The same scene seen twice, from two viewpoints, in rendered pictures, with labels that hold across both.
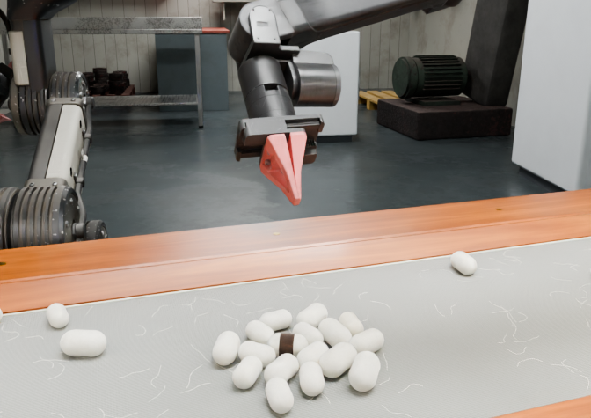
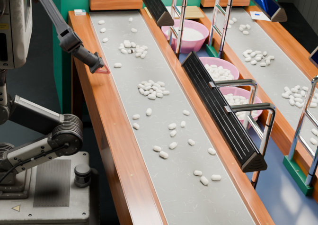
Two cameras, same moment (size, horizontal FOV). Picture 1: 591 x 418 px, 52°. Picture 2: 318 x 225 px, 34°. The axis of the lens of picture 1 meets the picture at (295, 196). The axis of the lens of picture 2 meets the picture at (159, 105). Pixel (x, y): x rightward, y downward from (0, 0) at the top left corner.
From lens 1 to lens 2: 235 cm
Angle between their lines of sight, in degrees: 82
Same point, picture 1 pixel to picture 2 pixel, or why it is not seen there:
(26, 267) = (117, 120)
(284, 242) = (107, 84)
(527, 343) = (149, 68)
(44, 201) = (74, 119)
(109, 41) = not seen: outside the picture
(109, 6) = not seen: outside the picture
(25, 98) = (8, 107)
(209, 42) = not seen: outside the picture
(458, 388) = (162, 78)
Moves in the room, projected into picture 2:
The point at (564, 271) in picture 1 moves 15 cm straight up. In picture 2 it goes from (119, 55) to (121, 29)
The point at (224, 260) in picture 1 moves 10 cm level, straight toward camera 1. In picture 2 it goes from (115, 93) to (137, 94)
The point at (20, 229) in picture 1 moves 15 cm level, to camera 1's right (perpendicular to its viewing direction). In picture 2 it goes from (80, 128) to (86, 107)
